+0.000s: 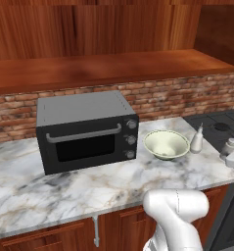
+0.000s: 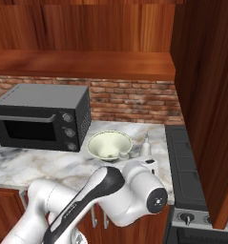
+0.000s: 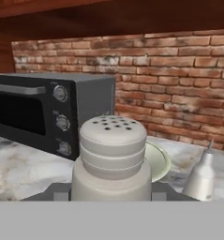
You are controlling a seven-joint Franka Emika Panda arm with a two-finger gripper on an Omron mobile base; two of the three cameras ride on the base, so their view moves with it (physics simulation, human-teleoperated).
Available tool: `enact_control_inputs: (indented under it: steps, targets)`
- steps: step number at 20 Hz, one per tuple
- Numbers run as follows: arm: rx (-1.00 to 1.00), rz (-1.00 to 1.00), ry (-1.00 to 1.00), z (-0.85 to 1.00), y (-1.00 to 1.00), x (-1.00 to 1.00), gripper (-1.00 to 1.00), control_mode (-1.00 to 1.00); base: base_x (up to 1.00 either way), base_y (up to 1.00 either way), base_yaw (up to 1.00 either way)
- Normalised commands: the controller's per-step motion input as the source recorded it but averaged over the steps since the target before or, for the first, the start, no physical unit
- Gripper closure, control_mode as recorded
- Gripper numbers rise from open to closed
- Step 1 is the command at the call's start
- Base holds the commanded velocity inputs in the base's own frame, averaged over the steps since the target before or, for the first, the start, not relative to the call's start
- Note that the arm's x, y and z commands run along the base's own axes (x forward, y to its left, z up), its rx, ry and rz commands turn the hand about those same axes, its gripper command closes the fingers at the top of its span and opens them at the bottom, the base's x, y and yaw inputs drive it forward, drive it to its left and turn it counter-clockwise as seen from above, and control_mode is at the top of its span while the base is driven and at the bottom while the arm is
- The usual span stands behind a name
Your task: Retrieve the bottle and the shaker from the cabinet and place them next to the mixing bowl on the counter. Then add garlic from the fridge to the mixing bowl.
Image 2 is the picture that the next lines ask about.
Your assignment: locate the pale green mixing bowl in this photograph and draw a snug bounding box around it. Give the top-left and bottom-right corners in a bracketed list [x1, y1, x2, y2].
[86, 130, 134, 163]

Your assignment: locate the white bottle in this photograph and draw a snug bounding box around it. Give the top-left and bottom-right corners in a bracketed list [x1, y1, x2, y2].
[140, 132, 153, 157]

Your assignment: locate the open wooden cabinet door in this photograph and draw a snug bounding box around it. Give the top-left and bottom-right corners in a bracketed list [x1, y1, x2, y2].
[169, 0, 228, 231]

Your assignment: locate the wooden base cabinet door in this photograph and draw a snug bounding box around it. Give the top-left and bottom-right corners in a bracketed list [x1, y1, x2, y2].
[0, 187, 27, 244]
[76, 203, 171, 244]

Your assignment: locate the grey toaster oven knob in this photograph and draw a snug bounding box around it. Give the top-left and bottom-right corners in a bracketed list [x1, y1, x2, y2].
[66, 141, 78, 153]
[64, 127, 76, 138]
[61, 112, 73, 124]

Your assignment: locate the black toaster oven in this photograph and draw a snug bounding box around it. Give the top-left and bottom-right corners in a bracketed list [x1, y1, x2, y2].
[0, 83, 93, 153]

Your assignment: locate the black stove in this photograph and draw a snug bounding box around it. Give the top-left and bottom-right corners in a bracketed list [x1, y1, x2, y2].
[163, 124, 228, 244]

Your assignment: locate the black stove knob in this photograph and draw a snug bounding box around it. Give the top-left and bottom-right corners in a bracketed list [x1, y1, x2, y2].
[203, 214, 215, 225]
[179, 212, 196, 227]

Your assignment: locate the wooden wall cabinet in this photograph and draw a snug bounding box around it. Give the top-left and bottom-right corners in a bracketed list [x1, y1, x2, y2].
[0, 0, 177, 82]

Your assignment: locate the grey toaster oven handle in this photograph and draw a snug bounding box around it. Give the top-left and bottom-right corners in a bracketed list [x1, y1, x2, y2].
[0, 111, 57, 124]

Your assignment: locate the grey cabinet door handle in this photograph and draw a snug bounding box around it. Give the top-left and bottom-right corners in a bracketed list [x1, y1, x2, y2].
[102, 213, 111, 230]
[90, 204, 98, 229]

